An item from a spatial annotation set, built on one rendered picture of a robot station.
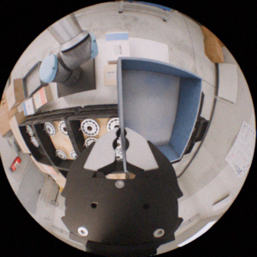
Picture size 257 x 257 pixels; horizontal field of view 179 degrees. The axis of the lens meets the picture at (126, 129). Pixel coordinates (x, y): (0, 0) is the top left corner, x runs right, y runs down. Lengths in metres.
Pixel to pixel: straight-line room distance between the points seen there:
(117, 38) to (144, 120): 0.47
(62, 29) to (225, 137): 3.04
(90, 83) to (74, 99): 0.17
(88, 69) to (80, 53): 0.21
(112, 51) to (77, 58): 0.20
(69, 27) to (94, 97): 0.43
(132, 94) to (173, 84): 0.10
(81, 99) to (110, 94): 0.20
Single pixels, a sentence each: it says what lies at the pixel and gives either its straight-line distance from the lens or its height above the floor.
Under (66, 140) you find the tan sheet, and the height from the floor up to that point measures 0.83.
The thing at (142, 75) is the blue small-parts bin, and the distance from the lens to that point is 0.17.
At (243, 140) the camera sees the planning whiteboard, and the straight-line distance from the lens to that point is 2.76.
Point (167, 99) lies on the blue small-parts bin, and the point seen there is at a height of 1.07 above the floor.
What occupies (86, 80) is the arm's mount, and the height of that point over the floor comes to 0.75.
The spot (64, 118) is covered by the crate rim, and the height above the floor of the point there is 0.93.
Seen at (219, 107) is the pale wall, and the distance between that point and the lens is 2.90.
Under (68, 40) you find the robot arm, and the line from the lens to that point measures 0.32.
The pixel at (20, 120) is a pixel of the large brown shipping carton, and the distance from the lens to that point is 0.97.
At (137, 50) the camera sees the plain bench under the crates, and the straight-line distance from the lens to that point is 0.61.
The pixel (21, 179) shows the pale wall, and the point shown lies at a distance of 3.57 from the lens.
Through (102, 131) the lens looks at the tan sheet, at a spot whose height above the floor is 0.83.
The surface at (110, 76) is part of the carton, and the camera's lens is 0.46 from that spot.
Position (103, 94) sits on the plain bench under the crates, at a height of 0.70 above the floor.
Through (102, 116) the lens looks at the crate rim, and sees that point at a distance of 0.32.
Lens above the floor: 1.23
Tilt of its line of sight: 60 degrees down
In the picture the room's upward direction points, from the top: 165 degrees clockwise
